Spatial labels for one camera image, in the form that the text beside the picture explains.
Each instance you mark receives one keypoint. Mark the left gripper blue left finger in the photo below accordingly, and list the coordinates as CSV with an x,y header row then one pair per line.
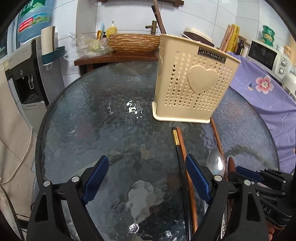
x,y
92,179

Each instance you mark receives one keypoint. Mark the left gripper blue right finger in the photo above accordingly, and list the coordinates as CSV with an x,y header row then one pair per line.
x,y
200,176

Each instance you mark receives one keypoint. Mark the metal spoon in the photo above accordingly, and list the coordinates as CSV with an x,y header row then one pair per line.
x,y
215,163

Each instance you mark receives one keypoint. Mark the black chopstick gold band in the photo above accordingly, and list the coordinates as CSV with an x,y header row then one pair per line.
x,y
184,186

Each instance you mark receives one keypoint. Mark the purple floral cloth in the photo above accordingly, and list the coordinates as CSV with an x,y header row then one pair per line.
x,y
272,103

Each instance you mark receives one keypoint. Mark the beige plastic utensil holder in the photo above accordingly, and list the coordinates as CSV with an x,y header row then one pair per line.
x,y
192,79

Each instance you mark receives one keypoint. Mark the water dispenser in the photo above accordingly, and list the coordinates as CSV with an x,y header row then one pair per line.
x,y
36,85

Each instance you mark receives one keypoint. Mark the dark wooden counter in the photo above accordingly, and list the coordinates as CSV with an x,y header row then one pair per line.
x,y
89,64

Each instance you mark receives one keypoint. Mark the white microwave oven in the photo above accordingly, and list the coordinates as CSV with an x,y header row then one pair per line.
x,y
272,61

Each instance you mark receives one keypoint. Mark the yellow roll package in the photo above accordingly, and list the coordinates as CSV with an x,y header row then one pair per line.
x,y
232,41

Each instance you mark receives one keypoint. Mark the clear plastic bag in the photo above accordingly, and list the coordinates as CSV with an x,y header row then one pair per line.
x,y
86,47

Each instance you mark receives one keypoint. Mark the dark brown glass bottle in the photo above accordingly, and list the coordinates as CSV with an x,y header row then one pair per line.
x,y
240,47

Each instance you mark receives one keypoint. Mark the woven brown basin sink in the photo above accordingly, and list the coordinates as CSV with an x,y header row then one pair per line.
x,y
134,43

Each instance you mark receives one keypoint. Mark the white brown rice cooker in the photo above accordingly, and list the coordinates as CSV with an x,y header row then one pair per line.
x,y
196,35

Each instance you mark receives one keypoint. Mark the yellow soap bottle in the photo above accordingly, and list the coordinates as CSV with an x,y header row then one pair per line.
x,y
111,30

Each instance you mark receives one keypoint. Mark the green stacked noodle cups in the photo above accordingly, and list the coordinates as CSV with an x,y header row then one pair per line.
x,y
267,35

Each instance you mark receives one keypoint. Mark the brass faucet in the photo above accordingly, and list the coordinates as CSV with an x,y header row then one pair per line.
x,y
153,27

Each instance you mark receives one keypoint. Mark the brown chopstick in holder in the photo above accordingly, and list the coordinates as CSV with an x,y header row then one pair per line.
x,y
155,9

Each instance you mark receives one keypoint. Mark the blue water jug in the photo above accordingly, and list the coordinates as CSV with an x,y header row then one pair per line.
x,y
33,17

